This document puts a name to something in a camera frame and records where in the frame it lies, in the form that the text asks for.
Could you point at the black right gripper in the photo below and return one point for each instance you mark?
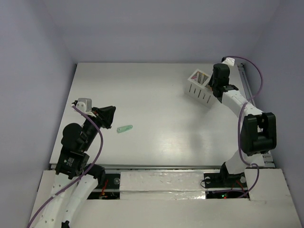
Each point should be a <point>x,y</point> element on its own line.
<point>211,81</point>

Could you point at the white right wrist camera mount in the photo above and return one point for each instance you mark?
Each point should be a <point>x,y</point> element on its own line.
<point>228,61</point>

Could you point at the yellow capped white marker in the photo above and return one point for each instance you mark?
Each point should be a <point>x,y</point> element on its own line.
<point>204,78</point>

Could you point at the white foam front block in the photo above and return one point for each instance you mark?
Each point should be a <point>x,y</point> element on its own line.
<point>161,185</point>

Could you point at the white slotted organizer box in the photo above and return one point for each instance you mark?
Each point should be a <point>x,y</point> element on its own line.
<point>199,91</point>

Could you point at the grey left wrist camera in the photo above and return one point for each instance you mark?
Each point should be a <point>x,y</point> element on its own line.
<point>83,104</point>

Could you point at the aluminium side rail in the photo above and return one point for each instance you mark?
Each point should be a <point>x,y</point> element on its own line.
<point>257,135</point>

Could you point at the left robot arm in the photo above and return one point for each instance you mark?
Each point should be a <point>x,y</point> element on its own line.
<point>75,178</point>

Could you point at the green utility knife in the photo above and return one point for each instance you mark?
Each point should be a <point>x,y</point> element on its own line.
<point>123,129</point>

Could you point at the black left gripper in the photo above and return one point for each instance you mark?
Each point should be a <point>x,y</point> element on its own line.
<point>100,116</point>

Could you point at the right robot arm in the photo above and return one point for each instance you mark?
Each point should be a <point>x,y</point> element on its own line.
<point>233,169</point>

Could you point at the pink capped white marker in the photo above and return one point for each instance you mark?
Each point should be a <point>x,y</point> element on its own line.
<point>200,79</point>

